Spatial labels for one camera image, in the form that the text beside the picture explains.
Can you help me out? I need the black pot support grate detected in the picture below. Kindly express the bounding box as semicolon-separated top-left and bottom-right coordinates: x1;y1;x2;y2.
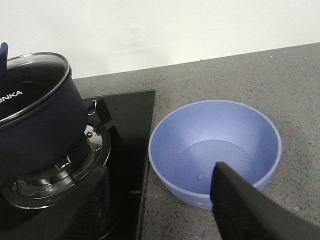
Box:
51;98;126;176

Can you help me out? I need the round gas burner head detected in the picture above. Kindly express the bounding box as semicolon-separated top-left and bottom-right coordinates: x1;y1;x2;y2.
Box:
0;125;111;210

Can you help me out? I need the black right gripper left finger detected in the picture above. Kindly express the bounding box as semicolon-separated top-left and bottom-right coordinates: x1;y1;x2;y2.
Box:
0;166;110;240

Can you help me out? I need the light blue plastic bowl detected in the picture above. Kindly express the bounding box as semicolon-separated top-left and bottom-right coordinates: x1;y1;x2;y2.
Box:
148;100;282;210

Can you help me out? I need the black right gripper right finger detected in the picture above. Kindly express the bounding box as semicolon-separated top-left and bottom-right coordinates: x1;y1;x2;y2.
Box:
210;162;320;240

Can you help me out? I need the black glass gas stove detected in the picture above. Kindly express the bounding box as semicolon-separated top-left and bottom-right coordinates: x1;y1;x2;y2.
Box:
0;89;156;240

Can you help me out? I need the dark blue cooking pot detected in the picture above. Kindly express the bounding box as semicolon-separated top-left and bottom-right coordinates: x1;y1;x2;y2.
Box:
0;42;88;177

